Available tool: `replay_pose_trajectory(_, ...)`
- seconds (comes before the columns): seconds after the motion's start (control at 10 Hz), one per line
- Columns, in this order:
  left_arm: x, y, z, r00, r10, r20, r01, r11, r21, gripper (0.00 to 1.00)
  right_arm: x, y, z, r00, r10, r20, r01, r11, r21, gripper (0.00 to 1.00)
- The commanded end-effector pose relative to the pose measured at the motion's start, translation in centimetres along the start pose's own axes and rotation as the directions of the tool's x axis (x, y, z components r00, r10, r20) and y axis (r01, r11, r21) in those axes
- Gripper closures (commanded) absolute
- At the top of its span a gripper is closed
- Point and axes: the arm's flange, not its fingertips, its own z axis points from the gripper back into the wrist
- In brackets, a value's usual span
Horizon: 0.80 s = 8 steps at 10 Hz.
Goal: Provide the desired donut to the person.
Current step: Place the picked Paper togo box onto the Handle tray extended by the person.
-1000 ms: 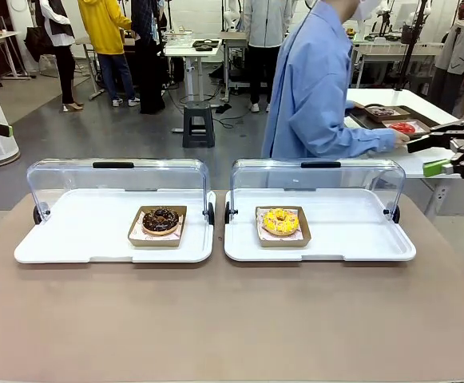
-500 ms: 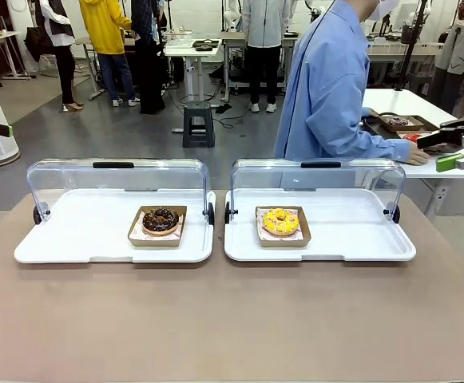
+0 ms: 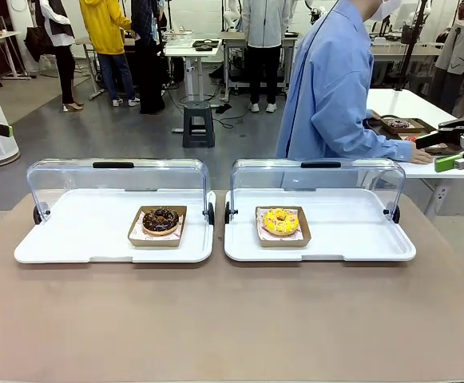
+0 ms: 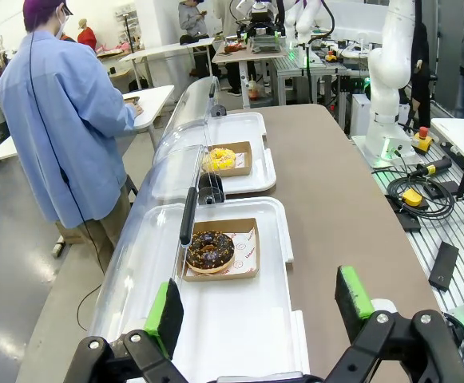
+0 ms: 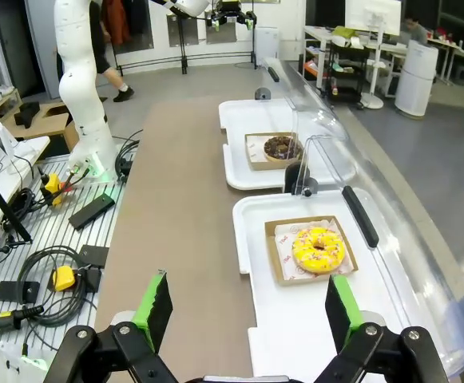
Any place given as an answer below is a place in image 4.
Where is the white plastic display tray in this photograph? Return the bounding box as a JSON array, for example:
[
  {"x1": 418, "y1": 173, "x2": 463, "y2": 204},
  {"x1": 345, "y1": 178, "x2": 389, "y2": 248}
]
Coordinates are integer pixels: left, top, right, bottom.
[
  {"x1": 151, "y1": 112, "x2": 277, "y2": 196},
  {"x1": 91, "y1": 195, "x2": 311, "y2": 378}
]

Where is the black yellow enabling handle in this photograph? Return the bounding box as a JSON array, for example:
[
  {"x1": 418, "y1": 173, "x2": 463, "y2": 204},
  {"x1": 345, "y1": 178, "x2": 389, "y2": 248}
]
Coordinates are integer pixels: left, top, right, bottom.
[{"x1": 410, "y1": 158, "x2": 453, "y2": 179}]

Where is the person in black clothes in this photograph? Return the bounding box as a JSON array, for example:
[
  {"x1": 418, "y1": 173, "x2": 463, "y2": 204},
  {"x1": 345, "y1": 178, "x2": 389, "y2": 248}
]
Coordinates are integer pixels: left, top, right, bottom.
[{"x1": 410, "y1": 22, "x2": 432, "y2": 129}]

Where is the slotted aluminium robot base table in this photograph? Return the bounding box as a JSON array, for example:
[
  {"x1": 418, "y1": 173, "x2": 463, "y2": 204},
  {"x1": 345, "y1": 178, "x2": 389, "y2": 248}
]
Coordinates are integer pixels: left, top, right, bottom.
[{"x1": 351, "y1": 133, "x2": 464, "y2": 316}]

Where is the wooden top table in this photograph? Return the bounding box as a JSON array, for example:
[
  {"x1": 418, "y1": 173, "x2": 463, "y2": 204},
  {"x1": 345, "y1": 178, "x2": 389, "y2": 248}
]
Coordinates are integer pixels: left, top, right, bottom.
[{"x1": 211, "y1": 43, "x2": 292, "y2": 111}]

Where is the person's right forearm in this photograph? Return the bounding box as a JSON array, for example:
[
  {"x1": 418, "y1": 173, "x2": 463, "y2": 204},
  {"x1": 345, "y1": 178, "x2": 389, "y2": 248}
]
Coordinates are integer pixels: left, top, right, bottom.
[{"x1": 95, "y1": 93, "x2": 137, "y2": 132}]

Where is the white desk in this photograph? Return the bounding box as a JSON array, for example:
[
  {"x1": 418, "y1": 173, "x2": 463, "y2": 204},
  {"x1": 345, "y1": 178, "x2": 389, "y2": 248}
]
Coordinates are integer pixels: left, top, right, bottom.
[{"x1": 430, "y1": 117, "x2": 464, "y2": 183}]

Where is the person in grey hoodie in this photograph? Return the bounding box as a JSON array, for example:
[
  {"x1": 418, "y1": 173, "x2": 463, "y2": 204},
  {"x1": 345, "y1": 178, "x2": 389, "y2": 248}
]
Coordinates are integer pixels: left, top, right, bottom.
[{"x1": 177, "y1": 0, "x2": 212, "y2": 79}]

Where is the person in beige clothes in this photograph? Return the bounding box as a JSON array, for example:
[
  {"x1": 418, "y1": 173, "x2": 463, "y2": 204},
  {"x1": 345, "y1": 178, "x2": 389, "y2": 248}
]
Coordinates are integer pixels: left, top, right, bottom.
[{"x1": 213, "y1": 0, "x2": 243, "y2": 97}]

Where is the black rectangular box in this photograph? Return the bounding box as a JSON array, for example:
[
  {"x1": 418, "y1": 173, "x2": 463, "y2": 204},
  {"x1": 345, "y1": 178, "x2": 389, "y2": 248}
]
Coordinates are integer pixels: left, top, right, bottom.
[{"x1": 428, "y1": 240, "x2": 460, "y2": 292}]

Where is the yellow glazed sprinkle donut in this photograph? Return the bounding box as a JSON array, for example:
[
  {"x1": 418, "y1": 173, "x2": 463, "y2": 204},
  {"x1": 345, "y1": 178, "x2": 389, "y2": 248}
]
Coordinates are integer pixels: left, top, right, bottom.
[{"x1": 202, "y1": 147, "x2": 237, "y2": 172}]

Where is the black headset cable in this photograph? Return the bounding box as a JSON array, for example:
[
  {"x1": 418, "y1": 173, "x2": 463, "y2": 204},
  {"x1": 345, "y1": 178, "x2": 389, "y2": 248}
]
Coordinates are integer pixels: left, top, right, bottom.
[{"x1": 26, "y1": 31, "x2": 109, "y2": 332}]

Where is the white computer case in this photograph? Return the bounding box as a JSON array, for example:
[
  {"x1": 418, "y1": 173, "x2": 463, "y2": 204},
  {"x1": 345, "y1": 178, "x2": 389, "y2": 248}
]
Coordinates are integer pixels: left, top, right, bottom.
[{"x1": 350, "y1": 93, "x2": 372, "y2": 137}]

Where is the mannequin with red top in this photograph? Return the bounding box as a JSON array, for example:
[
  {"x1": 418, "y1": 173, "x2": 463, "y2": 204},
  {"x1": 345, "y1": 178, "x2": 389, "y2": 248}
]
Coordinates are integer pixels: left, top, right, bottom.
[{"x1": 77, "y1": 18, "x2": 97, "y2": 52}]

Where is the black background robot gripper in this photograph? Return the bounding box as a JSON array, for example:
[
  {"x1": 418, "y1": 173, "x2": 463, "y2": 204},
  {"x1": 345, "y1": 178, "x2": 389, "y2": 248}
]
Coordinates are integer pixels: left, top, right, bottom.
[{"x1": 248, "y1": 10, "x2": 276, "y2": 29}]

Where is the clear curved plastic lid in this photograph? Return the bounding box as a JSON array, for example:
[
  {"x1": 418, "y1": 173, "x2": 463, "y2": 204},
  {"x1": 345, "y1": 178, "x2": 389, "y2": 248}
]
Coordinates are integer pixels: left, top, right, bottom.
[
  {"x1": 151, "y1": 75, "x2": 220, "y2": 200},
  {"x1": 89, "y1": 144, "x2": 216, "y2": 345}
]

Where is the brown cardboard donut box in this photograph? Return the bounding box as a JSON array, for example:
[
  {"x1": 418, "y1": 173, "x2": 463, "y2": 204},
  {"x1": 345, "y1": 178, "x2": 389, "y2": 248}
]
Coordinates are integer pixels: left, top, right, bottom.
[
  {"x1": 181, "y1": 217, "x2": 261, "y2": 282},
  {"x1": 201, "y1": 140, "x2": 253, "y2": 177}
]

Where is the person in blue shirt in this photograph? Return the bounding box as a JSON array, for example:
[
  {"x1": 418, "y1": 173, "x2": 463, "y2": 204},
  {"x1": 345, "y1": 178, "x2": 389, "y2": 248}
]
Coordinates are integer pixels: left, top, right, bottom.
[{"x1": 0, "y1": 0, "x2": 145, "y2": 276}]

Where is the aluminium frame workbench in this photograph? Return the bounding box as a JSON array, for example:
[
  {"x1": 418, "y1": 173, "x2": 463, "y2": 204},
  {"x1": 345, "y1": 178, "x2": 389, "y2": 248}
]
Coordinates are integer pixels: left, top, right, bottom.
[{"x1": 273, "y1": 51, "x2": 351, "y2": 132}]

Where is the chocolate donut with nut crumbs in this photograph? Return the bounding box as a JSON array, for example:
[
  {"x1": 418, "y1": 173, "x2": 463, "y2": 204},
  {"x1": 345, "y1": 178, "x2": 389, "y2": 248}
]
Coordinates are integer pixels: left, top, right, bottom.
[{"x1": 185, "y1": 230, "x2": 236, "y2": 274}]

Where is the yellow emergency stop box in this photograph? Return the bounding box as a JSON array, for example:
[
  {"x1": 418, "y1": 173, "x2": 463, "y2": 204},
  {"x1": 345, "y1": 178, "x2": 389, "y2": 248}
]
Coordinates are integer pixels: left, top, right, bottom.
[{"x1": 412, "y1": 126, "x2": 433, "y2": 156}]

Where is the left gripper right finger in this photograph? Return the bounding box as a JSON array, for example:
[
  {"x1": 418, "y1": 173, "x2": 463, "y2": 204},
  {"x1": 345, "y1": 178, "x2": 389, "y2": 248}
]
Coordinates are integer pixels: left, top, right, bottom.
[{"x1": 325, "y1": 265, "x2": 464, "y2": 383}]

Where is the yellow pendant switch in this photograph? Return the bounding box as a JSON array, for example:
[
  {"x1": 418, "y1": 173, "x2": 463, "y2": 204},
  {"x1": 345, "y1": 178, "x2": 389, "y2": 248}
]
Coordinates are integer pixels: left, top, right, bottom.
[{"x1": 401, "y1": 188, "x2": 423, "y2": 207}]

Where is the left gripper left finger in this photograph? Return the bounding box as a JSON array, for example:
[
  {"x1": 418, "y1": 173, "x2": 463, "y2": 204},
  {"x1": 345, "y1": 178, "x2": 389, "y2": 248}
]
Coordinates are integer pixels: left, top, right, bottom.
[{"x1": 64, "y1": 278, "x2": 188, "y2": 383}]

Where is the white table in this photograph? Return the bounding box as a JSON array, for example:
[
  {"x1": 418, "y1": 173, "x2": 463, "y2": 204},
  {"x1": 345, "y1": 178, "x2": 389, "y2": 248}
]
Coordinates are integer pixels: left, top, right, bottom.
[
  {"x1": 121, "y1": 85, "x2": 176, "y2": 131},
  {"x1": 0, "y1": 135, "x2": 19, "y2": 165},
  {"x1": 118, "y1": 38, "x2": 216, "y2": 91}
]

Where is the coiled black cable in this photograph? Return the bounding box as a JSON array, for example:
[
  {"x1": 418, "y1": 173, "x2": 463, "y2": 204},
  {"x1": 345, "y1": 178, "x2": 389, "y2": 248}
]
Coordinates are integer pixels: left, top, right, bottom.
[{"x1": 387, "y1": 176, "x2": 456, "y2": 221}]

